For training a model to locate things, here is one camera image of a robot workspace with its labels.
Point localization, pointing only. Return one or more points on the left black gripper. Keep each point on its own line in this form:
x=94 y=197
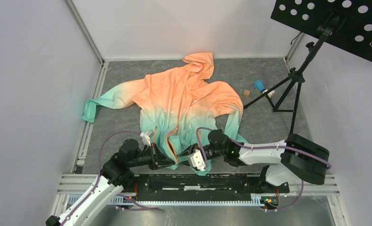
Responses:
x=158 y=160

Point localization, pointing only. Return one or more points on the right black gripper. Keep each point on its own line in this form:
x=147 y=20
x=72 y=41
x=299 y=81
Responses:
x=190 y=150

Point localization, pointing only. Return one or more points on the orange and mint hooded jacket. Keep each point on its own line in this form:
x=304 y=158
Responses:
x=179 y=105

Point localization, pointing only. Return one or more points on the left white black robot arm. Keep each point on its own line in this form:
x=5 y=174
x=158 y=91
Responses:
x=114 y=177

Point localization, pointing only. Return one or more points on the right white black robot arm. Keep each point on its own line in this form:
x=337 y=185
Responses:
x=290 y=160

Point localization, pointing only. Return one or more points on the small wooden cube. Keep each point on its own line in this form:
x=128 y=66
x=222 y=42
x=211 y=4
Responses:
x=246 y=93

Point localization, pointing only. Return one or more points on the blue block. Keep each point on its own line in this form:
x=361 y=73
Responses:
x=259 y=86

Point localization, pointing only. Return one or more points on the small white block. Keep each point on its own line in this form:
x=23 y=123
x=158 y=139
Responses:
x=269 y=93

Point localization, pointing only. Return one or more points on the black tripod stand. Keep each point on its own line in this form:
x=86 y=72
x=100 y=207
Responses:
x=295 y=76

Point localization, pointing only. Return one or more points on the black perforated tray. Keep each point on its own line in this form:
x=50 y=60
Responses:
x=349 y=22

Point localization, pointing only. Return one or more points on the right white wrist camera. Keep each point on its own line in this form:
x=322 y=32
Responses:
x=196 y=160

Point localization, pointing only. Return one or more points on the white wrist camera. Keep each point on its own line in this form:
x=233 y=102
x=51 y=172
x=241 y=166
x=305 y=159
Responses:
x=196 y=160
x=147 y=137

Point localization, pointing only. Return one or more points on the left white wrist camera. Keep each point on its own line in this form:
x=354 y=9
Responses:
x=147 y=137

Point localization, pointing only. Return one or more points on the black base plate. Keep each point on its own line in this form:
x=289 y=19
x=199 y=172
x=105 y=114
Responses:
x=191 y=187

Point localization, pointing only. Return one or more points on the white slotted cable duct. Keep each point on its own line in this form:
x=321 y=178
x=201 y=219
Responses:
x=120 y=201

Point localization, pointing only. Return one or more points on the aluminium frame rail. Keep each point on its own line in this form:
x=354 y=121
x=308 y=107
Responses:
x=79 y=183

